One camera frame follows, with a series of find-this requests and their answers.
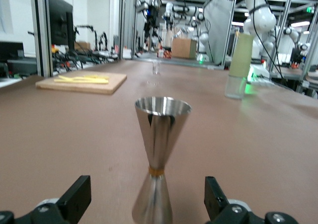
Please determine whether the green sleeved glass bottle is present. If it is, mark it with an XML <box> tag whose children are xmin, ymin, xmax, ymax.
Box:
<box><xmin>224</xmin><ymin>32</ymin><xmax>254</xmax><ymax>100</ymax></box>

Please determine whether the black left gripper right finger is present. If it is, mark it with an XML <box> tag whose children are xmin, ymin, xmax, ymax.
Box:
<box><xmin>204</xmin><ymin>176</ymin><xmax>296</xmax><ymax>224</ymax></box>

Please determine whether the cardboard box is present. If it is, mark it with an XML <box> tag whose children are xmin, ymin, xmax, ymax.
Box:
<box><xmin>171</xmin><ymin>38</ymin><xmax>197</xmax><ymax>59</ymax></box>

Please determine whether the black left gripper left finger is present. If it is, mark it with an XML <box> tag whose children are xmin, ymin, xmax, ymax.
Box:
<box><xmin>0</xmin><ymin>175</ymin><xmax>92</xmax><ymax>224</ymax></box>

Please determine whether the brown table mat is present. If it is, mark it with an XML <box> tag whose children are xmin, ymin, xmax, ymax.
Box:
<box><xmin>0</xmin><ymin>60</ymin><xmax>318</xmax><ymax>224</ymax></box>

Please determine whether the steel double-cone jigger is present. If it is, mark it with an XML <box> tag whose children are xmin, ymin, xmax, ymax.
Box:
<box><xmin>131</xmin><ymin>96</ymin><xmax>193</xmax><ymax>224</ymax></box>

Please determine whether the wooden cutting board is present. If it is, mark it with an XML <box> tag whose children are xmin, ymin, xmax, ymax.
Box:
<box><xmin>35</xmin><ymin>71</ymin><xmax>128</xmax><ymax>95</ymax></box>

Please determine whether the yellow plastic knife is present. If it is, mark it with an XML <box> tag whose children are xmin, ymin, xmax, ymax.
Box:
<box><xmin>54</xmin><ymin>75</ymin><xmax>109</xmax><ymax>85</ymax></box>

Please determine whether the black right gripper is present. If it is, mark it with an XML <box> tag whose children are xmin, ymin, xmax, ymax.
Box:
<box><xmin>144</xmin><ymin>7</ymin><xmax>159</xmax><ymax>23</ymax></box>

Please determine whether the grey screen panel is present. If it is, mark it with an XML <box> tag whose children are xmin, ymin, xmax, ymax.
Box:
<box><xmin>203</xmin><ymin>0</ymin><xmax>236</xmax><ymax>66</ymax></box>

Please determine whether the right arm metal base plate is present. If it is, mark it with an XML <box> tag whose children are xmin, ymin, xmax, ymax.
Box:
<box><xmin>248</xmin><ymin>65</ymin><xmax>271</xmax><ymax>80</ymax></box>

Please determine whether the black computer monitor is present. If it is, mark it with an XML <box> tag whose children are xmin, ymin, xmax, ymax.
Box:
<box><xmin>47</xmin><ymin>0</ymin><xmax>75</xmax><ymax>51</ymax></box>

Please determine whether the aluminium frame post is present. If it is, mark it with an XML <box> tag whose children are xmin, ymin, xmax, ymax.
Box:
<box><xmin>29</xmin><ymin>0</ymin><xmax>54</xmax><ymax>77</ymax></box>

